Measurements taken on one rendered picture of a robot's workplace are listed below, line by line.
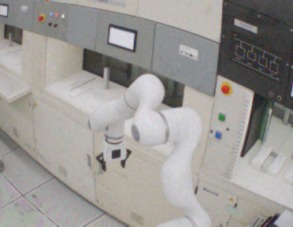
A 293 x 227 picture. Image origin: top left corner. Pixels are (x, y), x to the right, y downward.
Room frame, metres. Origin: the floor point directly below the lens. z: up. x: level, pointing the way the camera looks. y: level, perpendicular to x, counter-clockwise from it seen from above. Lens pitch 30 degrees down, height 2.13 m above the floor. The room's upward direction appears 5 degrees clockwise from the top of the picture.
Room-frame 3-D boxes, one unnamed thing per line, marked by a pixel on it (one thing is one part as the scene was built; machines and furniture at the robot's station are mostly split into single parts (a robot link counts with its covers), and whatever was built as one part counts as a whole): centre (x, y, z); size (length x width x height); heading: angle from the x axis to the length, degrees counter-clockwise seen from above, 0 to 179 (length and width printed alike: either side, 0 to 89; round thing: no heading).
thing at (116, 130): (1.45, 0.13, 1.26); 0.09 x 0.08 x 0.13; 119
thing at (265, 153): (1.73, -0.75, 0.89); 0.22 x 0.21 x 0.04; 144
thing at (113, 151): (1.46, 0.12, 1.12); 0.10 x 0.07 x 0.11; 119
